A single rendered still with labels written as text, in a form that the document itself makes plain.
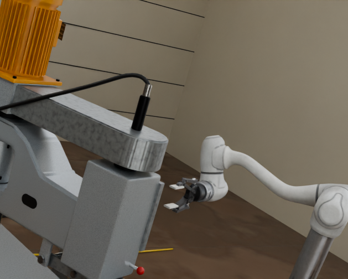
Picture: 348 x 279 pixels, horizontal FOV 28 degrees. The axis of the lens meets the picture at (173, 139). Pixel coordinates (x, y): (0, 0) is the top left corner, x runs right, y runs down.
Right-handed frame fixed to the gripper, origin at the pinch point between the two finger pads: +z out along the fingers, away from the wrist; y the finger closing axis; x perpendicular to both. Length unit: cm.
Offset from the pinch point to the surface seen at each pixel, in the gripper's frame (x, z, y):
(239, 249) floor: 120, -379, 147
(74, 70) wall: 430, -436, 54
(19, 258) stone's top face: 68, 2, 60
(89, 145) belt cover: 17.5, 39.8, -16.9
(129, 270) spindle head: -3.1, 21.8, 27.5
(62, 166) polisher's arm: 39.3, 24.8, 0.7
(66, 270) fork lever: 16, 35, 34
